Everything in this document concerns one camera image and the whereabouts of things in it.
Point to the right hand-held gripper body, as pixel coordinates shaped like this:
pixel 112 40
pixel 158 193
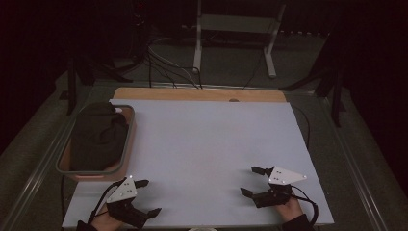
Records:
pixel 282 176

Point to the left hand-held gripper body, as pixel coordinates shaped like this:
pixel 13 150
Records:
pixel 123 192

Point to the dark green cloth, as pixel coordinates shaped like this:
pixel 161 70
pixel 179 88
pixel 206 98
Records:
pixel 97 136

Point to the person's right hand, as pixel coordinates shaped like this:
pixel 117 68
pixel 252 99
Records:
pixel 290 210

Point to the person's left hand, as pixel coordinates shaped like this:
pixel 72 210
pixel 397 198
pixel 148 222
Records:
pixel 106 223

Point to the white table sheet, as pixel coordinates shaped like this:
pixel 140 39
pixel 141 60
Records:
pixel 198 150

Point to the black tripod stand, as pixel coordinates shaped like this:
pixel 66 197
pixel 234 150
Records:
pixel 336 96
pixel 72 83

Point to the white metal stand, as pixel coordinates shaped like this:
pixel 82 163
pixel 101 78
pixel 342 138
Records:
pixel 198 48

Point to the dark equipment with red light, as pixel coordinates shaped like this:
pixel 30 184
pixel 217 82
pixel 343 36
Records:
pixel 139 19

